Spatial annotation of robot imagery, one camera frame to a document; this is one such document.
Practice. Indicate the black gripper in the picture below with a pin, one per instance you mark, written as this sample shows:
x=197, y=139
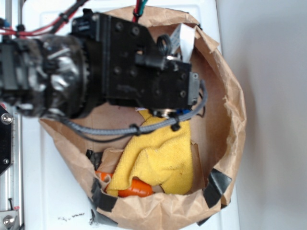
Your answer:
x=127, y=67

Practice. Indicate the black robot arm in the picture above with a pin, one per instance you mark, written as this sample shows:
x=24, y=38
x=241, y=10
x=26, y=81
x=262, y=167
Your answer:
x=45, y=77

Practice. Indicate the yellow microfiber cloth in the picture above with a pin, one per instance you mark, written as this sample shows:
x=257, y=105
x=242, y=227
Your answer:
x=162, y=158

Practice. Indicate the brown paper bag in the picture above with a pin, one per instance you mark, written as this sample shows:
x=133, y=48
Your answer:
x=217, y=143

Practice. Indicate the orange plastic carrot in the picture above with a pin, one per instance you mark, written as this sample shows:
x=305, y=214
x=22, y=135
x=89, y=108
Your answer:
x=137, y=188

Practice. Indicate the white plastic tray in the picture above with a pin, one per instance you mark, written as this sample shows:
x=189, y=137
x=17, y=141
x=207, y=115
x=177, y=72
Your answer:
x=53, y=199

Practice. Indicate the black metal bracket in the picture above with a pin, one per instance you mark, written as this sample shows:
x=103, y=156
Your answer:
x=6, y=122

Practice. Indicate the aluminium frame rail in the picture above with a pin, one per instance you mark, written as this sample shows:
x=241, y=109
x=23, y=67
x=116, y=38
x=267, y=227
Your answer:
x=11, y=182

